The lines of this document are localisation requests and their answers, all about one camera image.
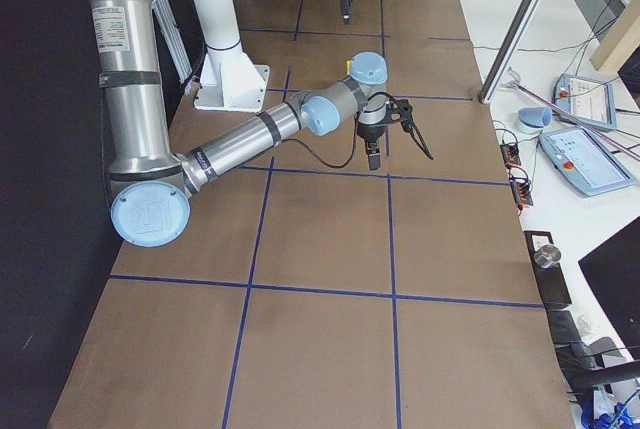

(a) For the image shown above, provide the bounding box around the far teach pendant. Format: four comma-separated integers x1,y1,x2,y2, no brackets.
553,73,617,131

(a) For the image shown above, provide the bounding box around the black box on table edge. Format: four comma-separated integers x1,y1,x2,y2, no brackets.
524,230,572,310

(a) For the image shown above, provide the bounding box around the near teach pendant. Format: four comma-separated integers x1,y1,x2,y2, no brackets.
539,127,636,197

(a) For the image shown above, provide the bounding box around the aluminium frame post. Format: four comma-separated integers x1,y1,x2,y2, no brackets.
478,0,542,104

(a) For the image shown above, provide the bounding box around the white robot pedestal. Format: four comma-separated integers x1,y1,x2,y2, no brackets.
178,0,270,113

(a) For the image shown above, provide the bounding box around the metal cylinder weight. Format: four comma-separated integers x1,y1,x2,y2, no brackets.
533,244,561,269

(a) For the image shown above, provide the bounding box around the teach pendant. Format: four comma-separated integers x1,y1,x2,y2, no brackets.
553,73,617,131
539,127,636,197

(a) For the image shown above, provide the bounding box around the black monitor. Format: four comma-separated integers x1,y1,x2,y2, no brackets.
579,219,640,359

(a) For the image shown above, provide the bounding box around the orange black connector board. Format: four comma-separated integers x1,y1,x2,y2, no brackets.
500,142,521,168

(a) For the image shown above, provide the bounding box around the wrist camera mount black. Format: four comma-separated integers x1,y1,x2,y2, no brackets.
388,99,414,134

